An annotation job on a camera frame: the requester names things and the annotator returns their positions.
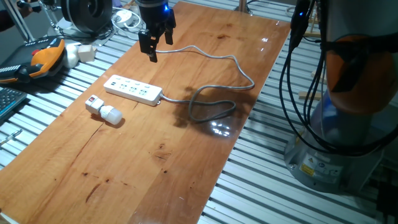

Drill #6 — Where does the small wooden piece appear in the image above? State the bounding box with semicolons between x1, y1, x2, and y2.
298;90;323;101

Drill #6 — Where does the beige wooden cube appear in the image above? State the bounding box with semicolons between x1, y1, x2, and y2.
77;44;98;63

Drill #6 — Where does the orange and black teach pendant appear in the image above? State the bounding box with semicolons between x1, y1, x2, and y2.
0;36;67;84

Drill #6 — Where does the brown wooden board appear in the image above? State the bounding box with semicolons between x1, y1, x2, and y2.
0;1;292;224

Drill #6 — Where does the white plug adapter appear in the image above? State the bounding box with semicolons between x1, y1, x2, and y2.
85;95;124;126

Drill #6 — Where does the person's hand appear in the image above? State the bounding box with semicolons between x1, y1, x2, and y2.
17;2;34;18

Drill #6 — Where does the white round socket reel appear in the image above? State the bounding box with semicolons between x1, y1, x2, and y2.
111;9;141;29

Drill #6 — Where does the black keyboard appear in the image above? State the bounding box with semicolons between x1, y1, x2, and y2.
0;86;28;121

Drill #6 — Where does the person's dark sleeved forearm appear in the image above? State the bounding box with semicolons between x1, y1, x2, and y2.
0;9;18;32

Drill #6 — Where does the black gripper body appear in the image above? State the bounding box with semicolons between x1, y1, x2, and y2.
136;0;172;32

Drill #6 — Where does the black cable connector box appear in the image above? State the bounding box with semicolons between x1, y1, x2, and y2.
289;0;312;52

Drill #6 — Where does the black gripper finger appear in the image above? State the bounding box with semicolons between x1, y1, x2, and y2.
164;15;177;46
138;29;160;63

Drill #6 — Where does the white rounded object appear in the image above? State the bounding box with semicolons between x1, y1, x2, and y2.
63;42;82;69

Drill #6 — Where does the white power strip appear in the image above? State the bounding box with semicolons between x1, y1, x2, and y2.
103;74;164;107

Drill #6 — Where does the black filament spool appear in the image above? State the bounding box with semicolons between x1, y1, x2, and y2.
60;0;113;34

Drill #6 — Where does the small metal screwdriver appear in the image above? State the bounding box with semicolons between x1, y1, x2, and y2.
0;129;23;147

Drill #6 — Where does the grey power strip cable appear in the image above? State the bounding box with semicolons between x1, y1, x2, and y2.
154;45;256;123

